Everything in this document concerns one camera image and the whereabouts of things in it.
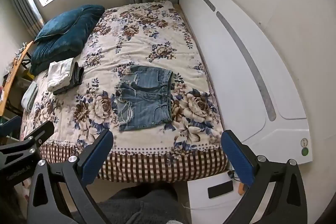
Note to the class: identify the blue denim shorts pants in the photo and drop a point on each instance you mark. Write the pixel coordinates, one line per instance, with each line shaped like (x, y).
(147, 98)

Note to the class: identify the floral printed blanket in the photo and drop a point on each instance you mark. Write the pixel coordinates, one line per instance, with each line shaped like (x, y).
(136, 37)

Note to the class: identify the grey-green curtain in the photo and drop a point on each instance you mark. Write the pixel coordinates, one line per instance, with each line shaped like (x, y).
(25, 8)

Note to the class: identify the white bed headboard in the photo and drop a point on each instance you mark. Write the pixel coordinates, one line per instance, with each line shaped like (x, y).
(236, 69)

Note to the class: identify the wooden desk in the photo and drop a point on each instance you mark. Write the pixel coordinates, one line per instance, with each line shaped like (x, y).
(11, 82)

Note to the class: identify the teal velvet pillow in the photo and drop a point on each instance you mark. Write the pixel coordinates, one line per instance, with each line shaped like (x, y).
(71, 20)

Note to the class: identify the folded pale cloth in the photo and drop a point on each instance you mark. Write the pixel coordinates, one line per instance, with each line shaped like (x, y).
(29, 96)

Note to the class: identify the folded white pants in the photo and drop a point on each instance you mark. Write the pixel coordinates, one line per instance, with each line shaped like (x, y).
(59, 73)

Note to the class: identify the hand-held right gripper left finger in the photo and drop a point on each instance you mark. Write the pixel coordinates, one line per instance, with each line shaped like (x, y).
(97, 153)

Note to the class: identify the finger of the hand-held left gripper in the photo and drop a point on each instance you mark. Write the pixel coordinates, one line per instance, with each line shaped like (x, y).
(39, 134)
(10, 125)

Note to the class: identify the folded dark grey pants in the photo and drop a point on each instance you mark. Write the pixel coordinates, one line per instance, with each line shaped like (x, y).
(76, 75)

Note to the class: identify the black phone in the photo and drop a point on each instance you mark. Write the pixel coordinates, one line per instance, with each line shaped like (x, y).
(220, 189)

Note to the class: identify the white nightstand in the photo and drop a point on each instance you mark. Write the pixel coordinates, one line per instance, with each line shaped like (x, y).
(210, 208)

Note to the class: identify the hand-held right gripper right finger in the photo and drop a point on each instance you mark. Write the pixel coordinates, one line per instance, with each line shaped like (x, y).
(236, 158)

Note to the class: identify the black charger plug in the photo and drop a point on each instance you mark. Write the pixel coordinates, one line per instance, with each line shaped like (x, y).
(231, 174)

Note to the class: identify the folded teal velvet blanket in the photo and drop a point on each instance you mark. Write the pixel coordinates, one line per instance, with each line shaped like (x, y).
(57, 50)

